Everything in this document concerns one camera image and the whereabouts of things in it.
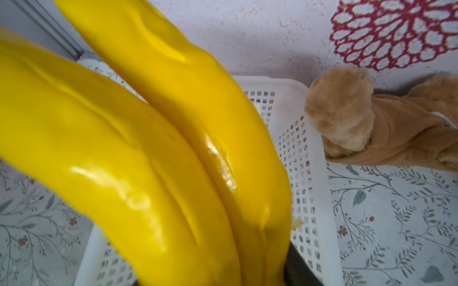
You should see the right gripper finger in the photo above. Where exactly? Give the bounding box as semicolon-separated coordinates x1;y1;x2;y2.
284;243;323;286

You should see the yellow banana bunch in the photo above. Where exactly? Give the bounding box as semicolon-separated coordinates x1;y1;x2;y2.
1;1;292;286

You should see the white plastic basket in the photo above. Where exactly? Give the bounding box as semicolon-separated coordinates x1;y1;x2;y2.
73;58;344;286

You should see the brown teddy bear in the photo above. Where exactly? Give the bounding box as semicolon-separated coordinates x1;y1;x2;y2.
305;66;458;172

